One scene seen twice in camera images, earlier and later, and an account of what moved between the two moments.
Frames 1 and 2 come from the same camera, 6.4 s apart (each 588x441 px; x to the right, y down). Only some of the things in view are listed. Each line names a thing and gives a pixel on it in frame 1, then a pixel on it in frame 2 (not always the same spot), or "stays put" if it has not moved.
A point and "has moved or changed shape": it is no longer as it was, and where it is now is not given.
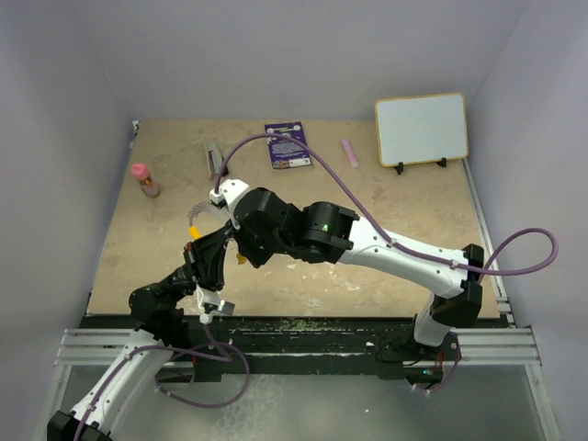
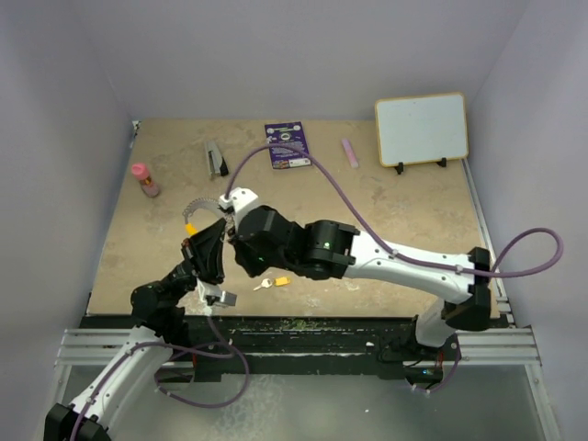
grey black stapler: (215, 159) stays put
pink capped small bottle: (141, 172) stays put
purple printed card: (284, 152) stays put
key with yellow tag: (241, 259) has moved or changed shape
